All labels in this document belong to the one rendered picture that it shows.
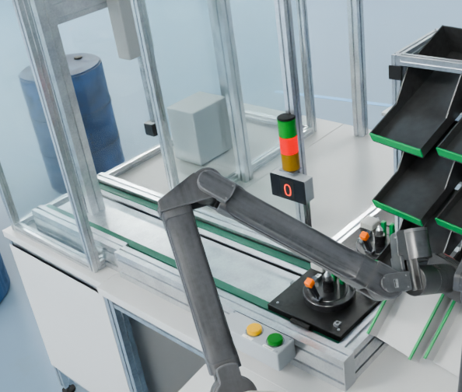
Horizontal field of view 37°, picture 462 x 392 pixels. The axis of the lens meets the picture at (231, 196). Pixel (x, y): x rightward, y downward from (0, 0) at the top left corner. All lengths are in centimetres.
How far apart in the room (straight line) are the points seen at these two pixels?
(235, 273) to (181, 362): 71
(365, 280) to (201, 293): 30
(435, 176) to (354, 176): 116
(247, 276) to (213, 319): 87
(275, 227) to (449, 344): 58
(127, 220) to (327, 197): 74
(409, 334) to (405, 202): 34
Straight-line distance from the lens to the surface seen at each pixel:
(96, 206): 260
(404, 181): 156
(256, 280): 207
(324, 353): 175
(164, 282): 211
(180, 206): 125
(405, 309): 172
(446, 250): 158
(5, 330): 376
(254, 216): 127
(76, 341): 277
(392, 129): 147
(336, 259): 129
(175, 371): 273
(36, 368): 345
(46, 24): 235
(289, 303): 188
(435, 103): 149
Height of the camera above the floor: 214
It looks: 29 degrees down
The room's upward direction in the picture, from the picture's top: 9 degrees counter-clockwise
